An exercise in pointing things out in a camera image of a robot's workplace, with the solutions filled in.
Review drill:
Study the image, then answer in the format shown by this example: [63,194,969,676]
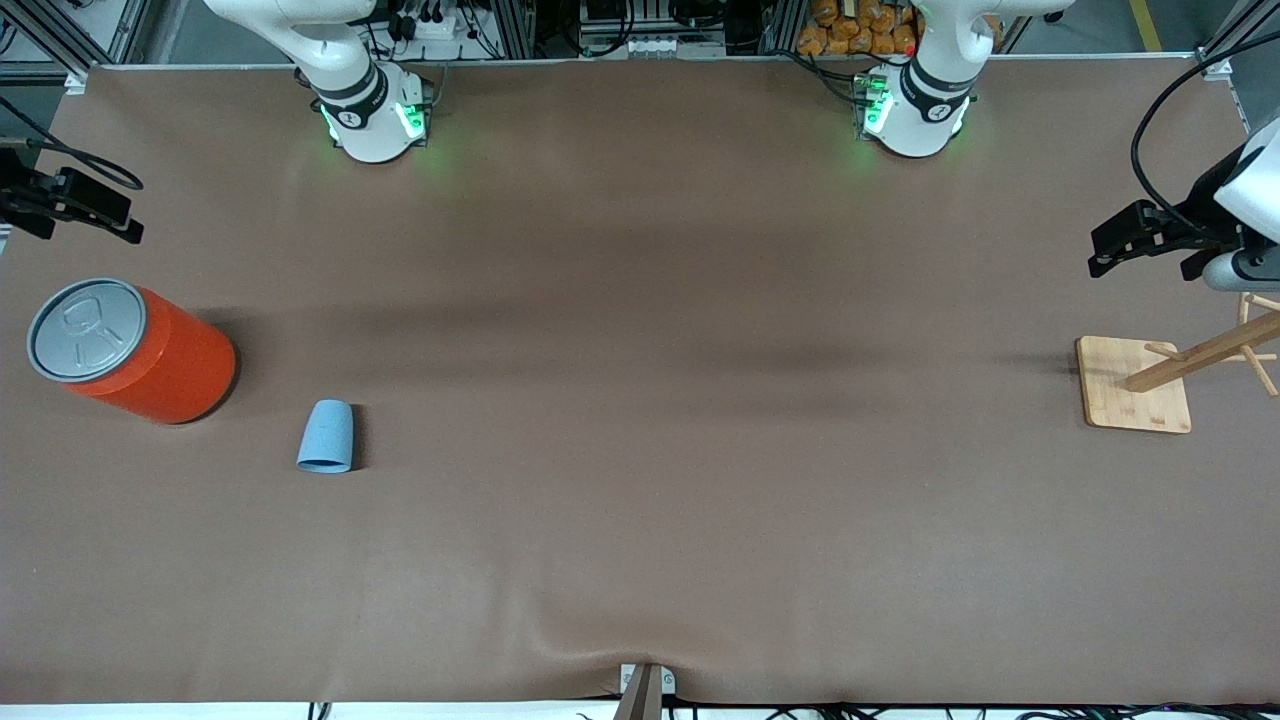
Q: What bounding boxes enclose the aluminium frame strut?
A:
[1195,0,1280,81]
[758,0,806,56]
[0,0,151,83]
[488,0,538,59]

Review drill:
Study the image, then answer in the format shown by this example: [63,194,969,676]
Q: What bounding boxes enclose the orange can with grey lid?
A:
[26,277,239,426]

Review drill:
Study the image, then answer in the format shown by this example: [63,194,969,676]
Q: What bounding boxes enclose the blue plastic cup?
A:
[296,399,355,474]

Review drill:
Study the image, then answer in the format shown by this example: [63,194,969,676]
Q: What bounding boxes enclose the grey bracket with brown post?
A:
[612,662,678,720]

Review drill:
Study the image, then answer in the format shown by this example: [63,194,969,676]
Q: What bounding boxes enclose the bamboo cup rack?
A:
[1075,293,1280,435]

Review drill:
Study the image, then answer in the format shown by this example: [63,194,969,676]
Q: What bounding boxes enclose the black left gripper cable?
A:
[1131,30,1280,241]

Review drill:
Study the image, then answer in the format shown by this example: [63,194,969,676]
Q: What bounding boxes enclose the orange mesh bag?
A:
[796,0,1004,57]

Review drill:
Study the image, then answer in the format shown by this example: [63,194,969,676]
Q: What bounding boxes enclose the white power strip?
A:
[395,8,463,43]

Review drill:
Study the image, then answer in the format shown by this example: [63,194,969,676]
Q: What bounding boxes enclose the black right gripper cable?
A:
[0,95,145,191]

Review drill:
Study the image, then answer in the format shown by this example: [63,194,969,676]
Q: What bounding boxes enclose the brown table mat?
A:
[0,55,1280,706]

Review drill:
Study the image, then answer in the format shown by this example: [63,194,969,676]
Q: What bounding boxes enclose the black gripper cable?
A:
[0,95,145,191]
[1131,30,1280,241]

